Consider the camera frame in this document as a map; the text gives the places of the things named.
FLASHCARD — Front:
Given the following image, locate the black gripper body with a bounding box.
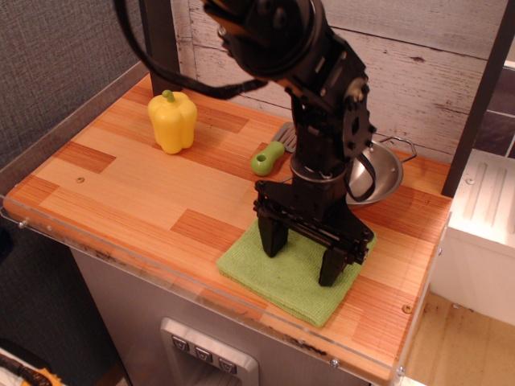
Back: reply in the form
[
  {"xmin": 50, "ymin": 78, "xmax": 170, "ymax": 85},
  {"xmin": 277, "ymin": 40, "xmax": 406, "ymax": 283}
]
[{"xmin": 254, "ymin": 164, "xmax": 372, "ymax": 265}]

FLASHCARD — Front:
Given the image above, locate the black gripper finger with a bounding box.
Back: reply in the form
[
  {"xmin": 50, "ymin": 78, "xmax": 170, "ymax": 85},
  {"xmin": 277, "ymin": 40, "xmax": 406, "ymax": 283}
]
[
  {"xmin": 257, "ymin": 216, "xmax": 288, "ymax": 257},
  {"xmin": 319, "ymin": 248, "xmax": 348, "ymax": 286}
]

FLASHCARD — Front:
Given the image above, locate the green cloth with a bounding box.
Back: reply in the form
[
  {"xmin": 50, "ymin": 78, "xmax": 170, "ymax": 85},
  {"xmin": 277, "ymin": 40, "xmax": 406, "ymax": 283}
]
[{"xmin": 216, "ymin": 222, "xmax": 362, "ymax": 327}]

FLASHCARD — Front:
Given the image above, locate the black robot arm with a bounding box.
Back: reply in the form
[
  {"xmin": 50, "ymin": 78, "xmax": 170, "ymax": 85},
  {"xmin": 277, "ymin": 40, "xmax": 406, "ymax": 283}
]
[{"xmin": 204, "ymin": 1, "xmax": 376, "ymax": 286}]

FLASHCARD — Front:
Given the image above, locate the clear acrylic edge guard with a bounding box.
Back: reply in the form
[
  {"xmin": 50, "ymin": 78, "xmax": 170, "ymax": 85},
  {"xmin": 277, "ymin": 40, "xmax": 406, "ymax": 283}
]
[{"xmin": 3, "ymin": 185, "xmax": 451, "ymax": 385}]

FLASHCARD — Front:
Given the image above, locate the silver button panel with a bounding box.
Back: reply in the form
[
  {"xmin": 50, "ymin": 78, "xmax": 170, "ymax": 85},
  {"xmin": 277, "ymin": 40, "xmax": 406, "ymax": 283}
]
[{"xmin": 160, "ymin": 318, "xmax": 260, "ymax": 385}]

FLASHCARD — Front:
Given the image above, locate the yellow toy bell pepper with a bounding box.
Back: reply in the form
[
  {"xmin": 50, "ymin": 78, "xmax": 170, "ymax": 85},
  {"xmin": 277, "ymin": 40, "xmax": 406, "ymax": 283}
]
[{"xmin": 147, "ymin": 90, "xmax": 197, "ymax": 154}]

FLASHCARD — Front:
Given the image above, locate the grey toy kitchen cabinet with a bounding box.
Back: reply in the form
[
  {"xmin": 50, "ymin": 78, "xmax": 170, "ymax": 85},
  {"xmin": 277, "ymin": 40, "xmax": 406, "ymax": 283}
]
[{"xmin": 72, "ymin": 250, "xmax": 366, "ymax": 385}]

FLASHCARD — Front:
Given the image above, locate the yellow object bottom left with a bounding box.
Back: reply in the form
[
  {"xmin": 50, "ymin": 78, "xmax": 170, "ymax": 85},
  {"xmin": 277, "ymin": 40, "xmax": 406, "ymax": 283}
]
[{"xmin": 19, "ymin": 367, "xmax": 63, "ymax": 386}]

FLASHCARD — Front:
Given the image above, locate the grey spatula green handle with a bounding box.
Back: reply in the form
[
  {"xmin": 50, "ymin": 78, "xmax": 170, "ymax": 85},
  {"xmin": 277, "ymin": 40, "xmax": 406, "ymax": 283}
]
[{"xmin": 250, "ymin": 122, "xmax": 297, "ymax": 177}]

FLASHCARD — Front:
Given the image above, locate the steel bowl with handles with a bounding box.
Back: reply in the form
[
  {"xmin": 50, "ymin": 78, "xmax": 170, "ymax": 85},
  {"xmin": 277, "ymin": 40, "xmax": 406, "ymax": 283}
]
[{"xmin": 346, "ymin": 136, "xmax": 418, "ymax": 207}]

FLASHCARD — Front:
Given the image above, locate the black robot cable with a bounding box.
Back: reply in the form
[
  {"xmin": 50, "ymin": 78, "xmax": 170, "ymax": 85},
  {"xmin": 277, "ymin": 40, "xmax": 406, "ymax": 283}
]
[{"xmin": 112, "ymin": 0, "xmax": 268, "ymax": 100}]

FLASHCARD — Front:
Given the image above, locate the dark right upright post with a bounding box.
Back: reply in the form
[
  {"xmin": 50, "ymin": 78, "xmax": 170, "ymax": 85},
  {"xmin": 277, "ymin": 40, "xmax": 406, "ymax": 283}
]
[{"xmin": 441, "ymin": 0, "xmax": 514, "ymax": 198}]

